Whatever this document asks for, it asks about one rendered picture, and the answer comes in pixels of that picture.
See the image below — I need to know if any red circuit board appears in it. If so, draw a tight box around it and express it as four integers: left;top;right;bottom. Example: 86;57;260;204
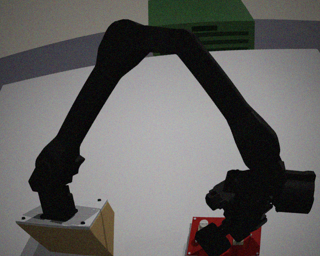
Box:
186;217;261;256

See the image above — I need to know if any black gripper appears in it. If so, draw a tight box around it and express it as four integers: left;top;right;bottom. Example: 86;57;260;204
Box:
195;196;273;256

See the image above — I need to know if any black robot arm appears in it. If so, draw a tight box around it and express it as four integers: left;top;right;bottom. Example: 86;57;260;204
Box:
28;19;316;222

